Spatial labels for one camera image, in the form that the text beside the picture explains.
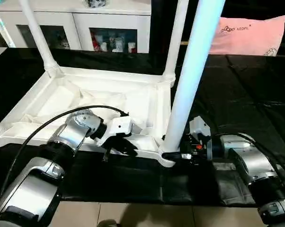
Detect white plastic table top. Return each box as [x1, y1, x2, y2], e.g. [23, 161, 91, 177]
[0, 66, 177, 168]

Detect white plastic table leg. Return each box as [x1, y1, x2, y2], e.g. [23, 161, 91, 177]
[18, 0, 63, 78]
[161, 0, 190, 87]
[160, 0, 227, 154]

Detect white pole with cyan tip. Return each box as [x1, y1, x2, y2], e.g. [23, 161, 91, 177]
[0, 0, 14, 48]

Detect white glass-door cabinet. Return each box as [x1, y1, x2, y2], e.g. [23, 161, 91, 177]
[0, 0, 152, 53]

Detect red bottle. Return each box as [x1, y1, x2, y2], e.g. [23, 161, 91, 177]
[91, 34, 100, 52]

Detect dark patterned ornament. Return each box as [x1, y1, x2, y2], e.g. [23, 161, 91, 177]
[85, 0, 108, 8]

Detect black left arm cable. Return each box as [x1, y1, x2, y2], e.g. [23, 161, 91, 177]
[0, 105, 130, 209]

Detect pink pillow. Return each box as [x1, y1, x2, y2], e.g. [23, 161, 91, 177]
[209, 16, 285, 56]

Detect black work mat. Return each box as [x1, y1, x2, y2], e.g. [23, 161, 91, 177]
[0, 46, 285, 208]

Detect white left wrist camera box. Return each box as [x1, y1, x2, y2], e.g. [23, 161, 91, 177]
[94, 116, 142, 148]

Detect black cabinet with gold label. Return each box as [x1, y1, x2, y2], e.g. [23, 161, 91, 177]
[150, 0, 285, 55]

